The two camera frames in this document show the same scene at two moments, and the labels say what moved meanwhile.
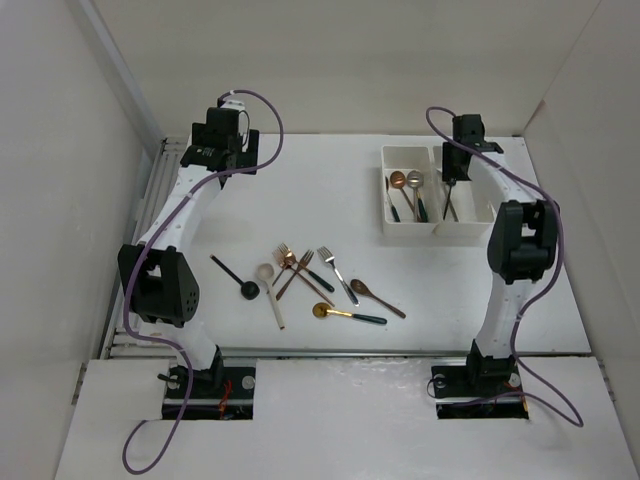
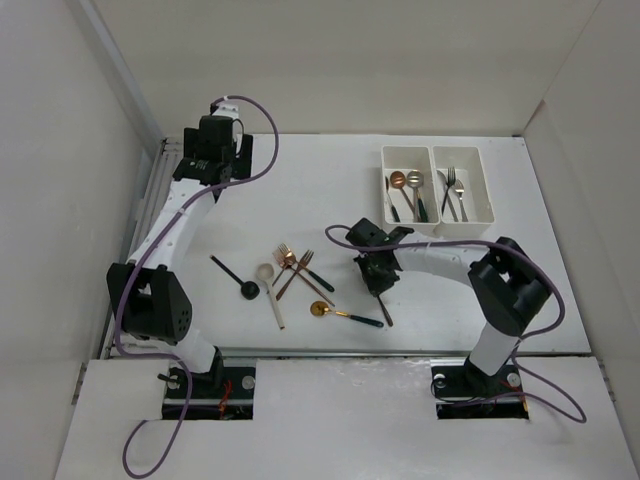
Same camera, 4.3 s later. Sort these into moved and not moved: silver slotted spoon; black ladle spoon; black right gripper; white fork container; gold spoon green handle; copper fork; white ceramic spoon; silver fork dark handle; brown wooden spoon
Moved: black right gripper; brown wooden spoon; silver fork dark handle
Not moved: white fork container; silver slotted spoon; black ladle spoon; copper fork; gold spoon green handle; white ceramic spoon
